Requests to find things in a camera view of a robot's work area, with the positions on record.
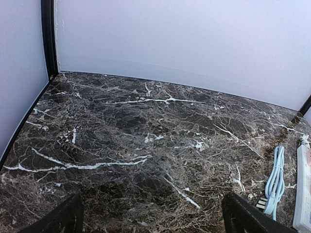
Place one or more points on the white multicolour power strip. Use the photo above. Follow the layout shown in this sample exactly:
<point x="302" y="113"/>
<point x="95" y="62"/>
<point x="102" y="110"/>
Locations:
<point x="302" y="211"/>

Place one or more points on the left black frame post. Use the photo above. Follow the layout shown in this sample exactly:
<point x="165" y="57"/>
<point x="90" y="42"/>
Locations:
<point x="48" y="35"/>

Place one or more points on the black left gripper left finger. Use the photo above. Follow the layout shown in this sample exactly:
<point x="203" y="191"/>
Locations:
<point x="67" y="217"/>

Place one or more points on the black frame post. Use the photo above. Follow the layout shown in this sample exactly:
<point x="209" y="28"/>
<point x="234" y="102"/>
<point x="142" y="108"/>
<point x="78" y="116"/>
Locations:
<point x="48" y="35"/>
<point x="306" y="106"/>

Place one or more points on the right black frame post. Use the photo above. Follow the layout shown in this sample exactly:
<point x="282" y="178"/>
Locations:
<point x="306" y="106"/>

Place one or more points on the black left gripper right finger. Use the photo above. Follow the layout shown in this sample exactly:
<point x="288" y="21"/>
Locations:
<point x="241" y="217"/>

